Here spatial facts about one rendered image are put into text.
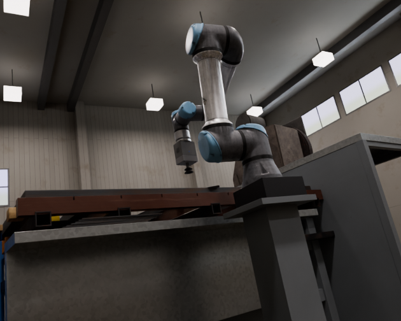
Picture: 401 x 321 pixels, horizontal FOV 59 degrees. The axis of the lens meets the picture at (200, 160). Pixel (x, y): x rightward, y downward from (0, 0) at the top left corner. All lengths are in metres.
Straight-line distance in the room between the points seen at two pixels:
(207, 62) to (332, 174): 1.13
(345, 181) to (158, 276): 1.22
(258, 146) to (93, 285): 0.73
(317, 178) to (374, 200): 0.37
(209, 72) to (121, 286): 0.82
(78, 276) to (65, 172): 10.86
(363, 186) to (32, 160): 10.89
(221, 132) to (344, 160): 1.05
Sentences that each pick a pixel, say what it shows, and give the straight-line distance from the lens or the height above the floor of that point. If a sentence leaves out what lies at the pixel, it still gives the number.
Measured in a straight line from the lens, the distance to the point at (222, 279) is 1.54.
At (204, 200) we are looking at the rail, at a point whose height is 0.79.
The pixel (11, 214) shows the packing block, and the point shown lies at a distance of 1.39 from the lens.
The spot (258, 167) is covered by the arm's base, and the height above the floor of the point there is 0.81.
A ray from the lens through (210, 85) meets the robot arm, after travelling 1.32.
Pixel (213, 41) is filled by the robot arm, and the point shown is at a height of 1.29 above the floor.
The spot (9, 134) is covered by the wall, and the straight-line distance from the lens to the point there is 12.39.
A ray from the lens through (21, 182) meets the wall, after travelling 11.87.
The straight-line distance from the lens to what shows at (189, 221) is 1.29.
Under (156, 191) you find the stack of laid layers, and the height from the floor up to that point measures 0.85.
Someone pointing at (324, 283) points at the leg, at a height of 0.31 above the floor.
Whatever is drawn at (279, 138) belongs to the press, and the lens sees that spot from 6.14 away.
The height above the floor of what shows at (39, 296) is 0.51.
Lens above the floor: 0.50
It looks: 17 degrees up
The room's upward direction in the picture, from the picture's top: 10 degrees counter-clockwise
